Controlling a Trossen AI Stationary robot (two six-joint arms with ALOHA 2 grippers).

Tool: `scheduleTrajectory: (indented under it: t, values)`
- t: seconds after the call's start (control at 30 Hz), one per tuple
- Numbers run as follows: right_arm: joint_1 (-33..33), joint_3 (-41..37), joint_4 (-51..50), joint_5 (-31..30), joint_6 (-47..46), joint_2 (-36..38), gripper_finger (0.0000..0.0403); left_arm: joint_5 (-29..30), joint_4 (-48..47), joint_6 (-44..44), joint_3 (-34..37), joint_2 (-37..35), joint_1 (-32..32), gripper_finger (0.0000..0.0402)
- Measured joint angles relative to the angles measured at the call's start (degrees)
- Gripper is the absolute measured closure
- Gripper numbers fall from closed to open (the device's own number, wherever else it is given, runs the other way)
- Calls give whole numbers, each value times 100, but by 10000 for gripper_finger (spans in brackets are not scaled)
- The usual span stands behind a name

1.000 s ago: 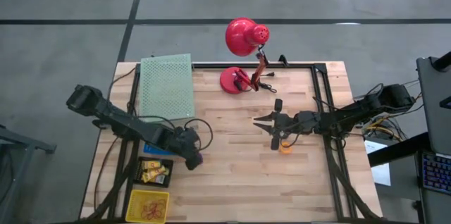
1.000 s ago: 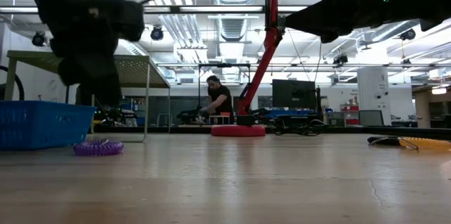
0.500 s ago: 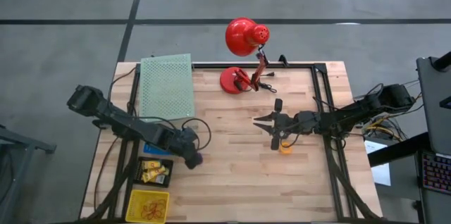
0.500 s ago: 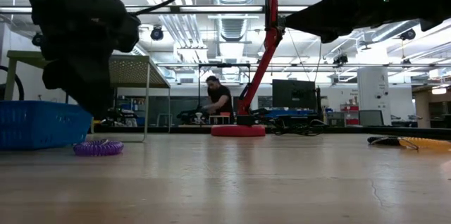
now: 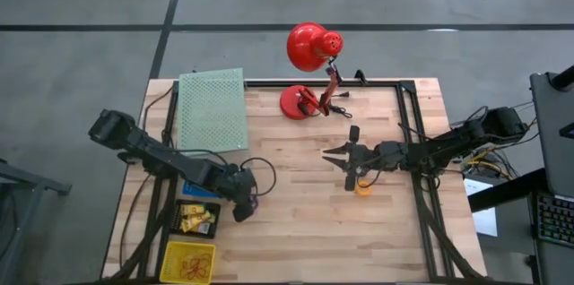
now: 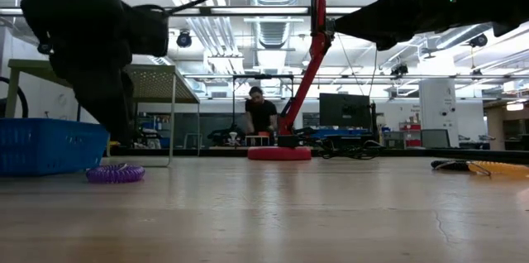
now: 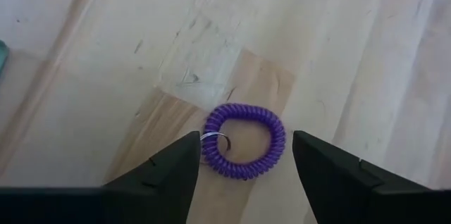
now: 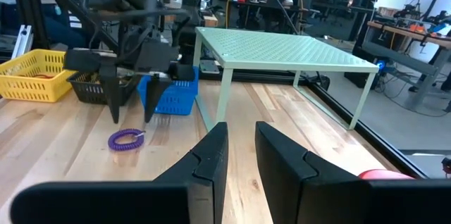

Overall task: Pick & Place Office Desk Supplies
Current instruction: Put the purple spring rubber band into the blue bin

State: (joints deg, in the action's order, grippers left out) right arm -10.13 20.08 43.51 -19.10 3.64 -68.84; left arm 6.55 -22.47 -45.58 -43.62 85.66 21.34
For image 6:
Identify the black spiral wrist coil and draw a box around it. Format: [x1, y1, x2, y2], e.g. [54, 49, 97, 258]
[430, 159, 472, 172]

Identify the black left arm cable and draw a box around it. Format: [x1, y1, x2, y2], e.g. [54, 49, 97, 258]
[0, 75, 29, 119]

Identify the blue plastic basket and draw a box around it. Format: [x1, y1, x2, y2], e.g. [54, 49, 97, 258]
[0, 117, 111, 177]

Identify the black monitor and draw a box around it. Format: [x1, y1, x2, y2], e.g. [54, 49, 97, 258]
[318, 92, 372, 131]

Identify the thin hanging cord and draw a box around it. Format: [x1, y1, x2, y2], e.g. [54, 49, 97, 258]
[367, 45, 384, 98]

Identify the purple spiral wrist coil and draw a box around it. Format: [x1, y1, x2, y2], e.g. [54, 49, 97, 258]
[85, 163, 146, 184]

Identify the green perforated metal shelf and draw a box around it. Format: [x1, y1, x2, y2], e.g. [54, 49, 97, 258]
[6, 58, 202, 169]

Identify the black aluminium table frame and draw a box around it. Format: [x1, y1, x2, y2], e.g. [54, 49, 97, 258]
[101, 146, 529, 164]

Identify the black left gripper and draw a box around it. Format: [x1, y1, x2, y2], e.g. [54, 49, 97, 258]
[19, 0, 137, 145]

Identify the black ceiling spotlight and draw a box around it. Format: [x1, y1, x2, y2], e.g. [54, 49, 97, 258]
[469, 32, 489, 49]
[175, 30, 193, 49]
[390, 62, 410, 79]

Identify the red cabinet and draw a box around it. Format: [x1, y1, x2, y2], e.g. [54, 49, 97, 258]
[398, 121, 422, 148]

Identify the orange spiral wrist coil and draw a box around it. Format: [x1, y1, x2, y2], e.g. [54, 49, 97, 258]
[466, 160, 529, 179]

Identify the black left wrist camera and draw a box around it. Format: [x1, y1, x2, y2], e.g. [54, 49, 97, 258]
[123, 4, 170, 58]

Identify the black beam with light strips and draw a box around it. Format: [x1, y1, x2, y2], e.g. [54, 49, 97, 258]
[0, 5, 365, 17]

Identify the person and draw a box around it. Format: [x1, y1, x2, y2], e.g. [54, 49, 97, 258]
[243, 85, 279, 136]

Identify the red desk lamp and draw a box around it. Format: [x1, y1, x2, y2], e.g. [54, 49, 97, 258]
[246, 0, 339, 161]

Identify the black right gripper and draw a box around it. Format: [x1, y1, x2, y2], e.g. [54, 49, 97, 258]
[333, 0, 460, 51]

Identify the blue background table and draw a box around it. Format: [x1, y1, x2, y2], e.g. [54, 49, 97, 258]
[308, 127, 372, 139]

